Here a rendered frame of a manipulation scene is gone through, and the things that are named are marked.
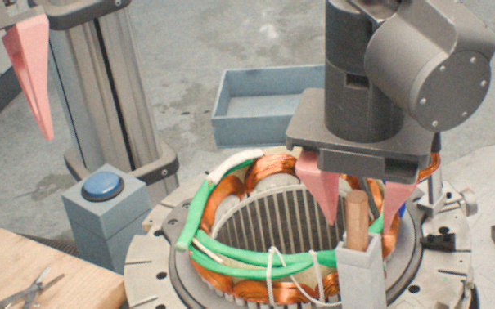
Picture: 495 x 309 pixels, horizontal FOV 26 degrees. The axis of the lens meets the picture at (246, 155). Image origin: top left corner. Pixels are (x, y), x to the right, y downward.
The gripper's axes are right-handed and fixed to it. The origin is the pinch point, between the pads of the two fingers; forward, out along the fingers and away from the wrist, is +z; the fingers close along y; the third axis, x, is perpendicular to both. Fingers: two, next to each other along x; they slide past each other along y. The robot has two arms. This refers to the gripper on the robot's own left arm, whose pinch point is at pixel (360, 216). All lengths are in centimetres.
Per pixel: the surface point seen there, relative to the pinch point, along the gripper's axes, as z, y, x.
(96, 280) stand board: 17.5, -26.2, 4.7
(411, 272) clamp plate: 10.7, 3.6, 5.9
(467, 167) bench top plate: 43, 4, 63
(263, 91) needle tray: 20, -20, 44
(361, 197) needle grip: -2.0, 0.1, -0.1
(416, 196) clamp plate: 10.7, 2.4, 16.3
